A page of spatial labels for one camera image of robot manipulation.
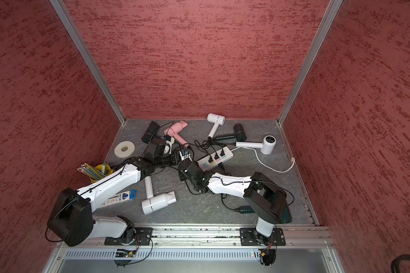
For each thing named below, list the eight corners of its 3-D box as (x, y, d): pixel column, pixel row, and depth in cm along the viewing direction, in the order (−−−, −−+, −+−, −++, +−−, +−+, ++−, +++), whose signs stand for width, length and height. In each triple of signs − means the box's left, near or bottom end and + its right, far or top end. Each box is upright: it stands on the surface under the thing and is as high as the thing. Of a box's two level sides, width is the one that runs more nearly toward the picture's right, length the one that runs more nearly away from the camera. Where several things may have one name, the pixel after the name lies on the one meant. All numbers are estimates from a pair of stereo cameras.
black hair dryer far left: (143, 143, 110) (140, 137, 106) (154, 125, 120) (152, 120, 116) (150, 144, 109) (148, 139, 105) (161, 127, 119) (159, 122, 115)
